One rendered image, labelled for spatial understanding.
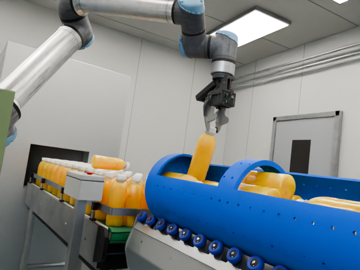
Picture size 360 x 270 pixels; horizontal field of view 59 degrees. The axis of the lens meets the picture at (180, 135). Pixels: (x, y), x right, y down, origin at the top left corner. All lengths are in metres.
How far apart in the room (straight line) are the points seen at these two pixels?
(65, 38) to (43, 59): 0.16
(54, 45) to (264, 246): 1.07
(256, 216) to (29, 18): 5.27
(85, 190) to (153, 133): 4.63
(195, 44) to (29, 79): 0.62
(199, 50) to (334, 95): 3.96
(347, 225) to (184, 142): 5.59
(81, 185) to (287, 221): 0.83
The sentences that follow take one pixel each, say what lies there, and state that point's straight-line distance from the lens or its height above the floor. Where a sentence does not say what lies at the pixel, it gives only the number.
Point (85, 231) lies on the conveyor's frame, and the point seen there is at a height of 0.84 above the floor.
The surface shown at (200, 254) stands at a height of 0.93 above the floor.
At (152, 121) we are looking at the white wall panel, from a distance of 5.92.
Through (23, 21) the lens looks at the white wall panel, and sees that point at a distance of 5.74.
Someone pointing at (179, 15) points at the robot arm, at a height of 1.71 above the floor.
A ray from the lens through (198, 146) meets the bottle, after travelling 1.20.
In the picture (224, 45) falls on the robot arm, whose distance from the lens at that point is 1.24.
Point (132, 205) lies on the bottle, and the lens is 1.42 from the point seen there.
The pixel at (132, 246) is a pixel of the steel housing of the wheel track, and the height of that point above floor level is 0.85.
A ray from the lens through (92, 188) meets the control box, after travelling 1.35.
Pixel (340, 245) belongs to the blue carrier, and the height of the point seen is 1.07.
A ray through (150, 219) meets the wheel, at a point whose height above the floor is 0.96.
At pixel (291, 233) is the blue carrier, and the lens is 0.77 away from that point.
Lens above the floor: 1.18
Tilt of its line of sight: 6 degrees up
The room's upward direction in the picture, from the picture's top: 7 degrees clockwise
